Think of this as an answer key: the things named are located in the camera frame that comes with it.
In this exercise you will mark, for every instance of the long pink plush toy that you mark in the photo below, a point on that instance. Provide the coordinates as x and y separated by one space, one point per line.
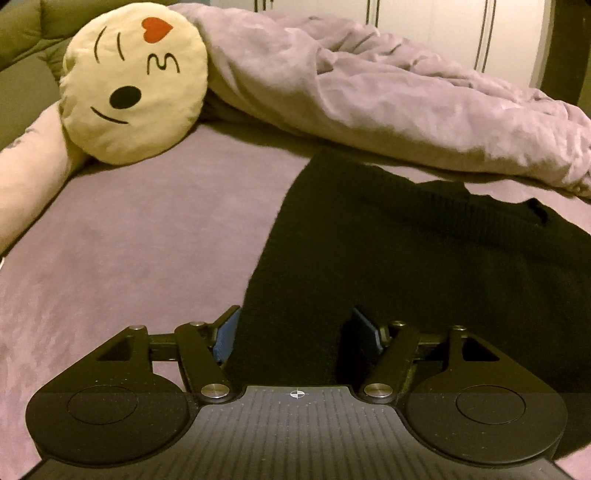
32 184

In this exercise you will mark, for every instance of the purple crumpled duvet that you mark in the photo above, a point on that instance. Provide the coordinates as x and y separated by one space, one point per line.
392 92

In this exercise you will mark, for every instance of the cream round face pillow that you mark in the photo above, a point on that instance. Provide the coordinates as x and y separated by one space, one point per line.
134 87

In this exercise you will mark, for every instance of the black knit sweater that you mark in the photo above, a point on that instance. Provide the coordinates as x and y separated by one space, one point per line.
415 258

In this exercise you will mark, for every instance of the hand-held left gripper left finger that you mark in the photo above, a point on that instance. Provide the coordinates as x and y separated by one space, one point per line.
229 336

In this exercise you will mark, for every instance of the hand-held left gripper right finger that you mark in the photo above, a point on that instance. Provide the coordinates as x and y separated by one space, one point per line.
367 333

